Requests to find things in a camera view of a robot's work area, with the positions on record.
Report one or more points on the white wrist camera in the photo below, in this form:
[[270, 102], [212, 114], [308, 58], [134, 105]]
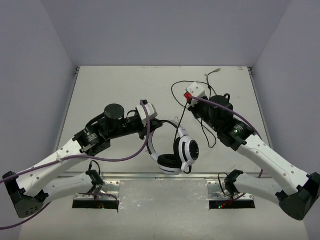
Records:
[[194, 90], [150, 111]]

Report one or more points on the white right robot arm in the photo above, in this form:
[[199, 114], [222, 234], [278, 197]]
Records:
[[292, 189]]

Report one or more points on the white and black headphones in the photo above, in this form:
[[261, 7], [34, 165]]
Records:
[[185, 150]]

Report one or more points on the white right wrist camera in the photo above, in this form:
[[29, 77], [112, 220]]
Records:
[[194, 90]]

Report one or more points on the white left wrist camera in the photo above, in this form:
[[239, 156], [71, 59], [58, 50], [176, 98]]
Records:
[[150, 111]]

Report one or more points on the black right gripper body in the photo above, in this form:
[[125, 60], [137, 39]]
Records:
[[201, 110]]

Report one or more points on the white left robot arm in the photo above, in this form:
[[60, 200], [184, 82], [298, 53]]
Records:
[[31, 189]]

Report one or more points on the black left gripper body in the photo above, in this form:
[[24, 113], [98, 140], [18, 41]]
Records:
[[144, 128]]

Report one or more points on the metal base mounting plate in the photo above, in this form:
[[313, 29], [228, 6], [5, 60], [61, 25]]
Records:
[[218, 198]]

